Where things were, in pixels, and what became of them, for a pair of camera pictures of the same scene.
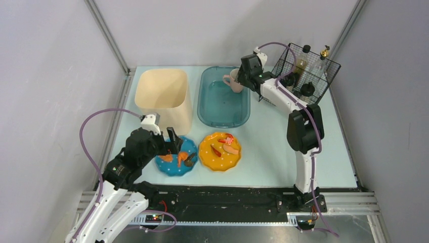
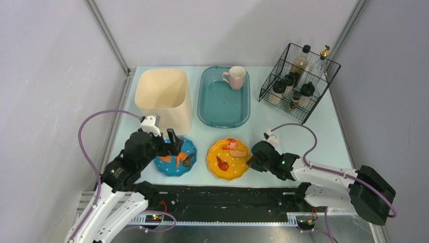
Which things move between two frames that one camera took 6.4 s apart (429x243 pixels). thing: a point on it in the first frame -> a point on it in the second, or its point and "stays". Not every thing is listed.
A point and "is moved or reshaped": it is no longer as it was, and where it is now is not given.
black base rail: x=261 y=200 stays
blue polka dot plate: x=171 y=168 stays
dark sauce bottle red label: x=301 y=61 stays
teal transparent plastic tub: x=217 y=106 stays
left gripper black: x=166 y=146 stays
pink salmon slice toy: x=230 y=150 -> x=237 y=153
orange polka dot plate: x=220 y=151 is moved or reshaped
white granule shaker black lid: x=306 y=91 stays
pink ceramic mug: x=229 y=80 stays
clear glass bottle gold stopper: x=319 y=69 stays
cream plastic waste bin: x=165 y=92 stays
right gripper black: x=243 y=77 -> x=255 y=160
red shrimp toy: x=228 y=140 -> x=232 y=146
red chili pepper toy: x=217 y=153 -> x=223 y=165
